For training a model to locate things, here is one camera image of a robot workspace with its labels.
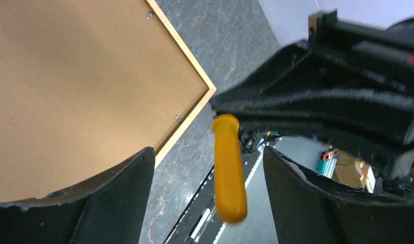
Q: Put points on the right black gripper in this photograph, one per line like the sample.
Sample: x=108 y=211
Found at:
x=347 y=84

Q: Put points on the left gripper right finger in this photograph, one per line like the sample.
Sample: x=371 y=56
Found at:
x=310 y=208

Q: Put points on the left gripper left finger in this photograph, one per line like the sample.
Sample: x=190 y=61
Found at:
x=108 y=207

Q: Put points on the yellow handle screwdriver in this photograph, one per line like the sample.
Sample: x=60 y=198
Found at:
x=230 y=193

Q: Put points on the wooden picture frame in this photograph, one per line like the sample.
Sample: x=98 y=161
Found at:
x=86 y=84

